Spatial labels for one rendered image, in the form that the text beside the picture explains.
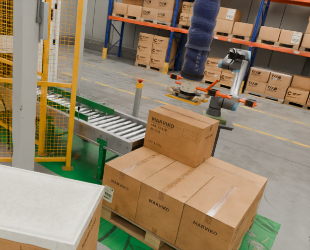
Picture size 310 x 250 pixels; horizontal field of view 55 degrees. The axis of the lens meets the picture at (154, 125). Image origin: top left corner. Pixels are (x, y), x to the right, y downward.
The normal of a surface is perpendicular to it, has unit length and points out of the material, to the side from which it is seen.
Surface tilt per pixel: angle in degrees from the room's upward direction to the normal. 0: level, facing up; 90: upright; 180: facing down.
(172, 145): 90
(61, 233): 0
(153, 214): 90
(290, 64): 90
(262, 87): 90
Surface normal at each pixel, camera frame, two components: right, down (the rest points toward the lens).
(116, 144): -0.54, 0.20
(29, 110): 0.83, 0.30
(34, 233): 0.17, -0.93
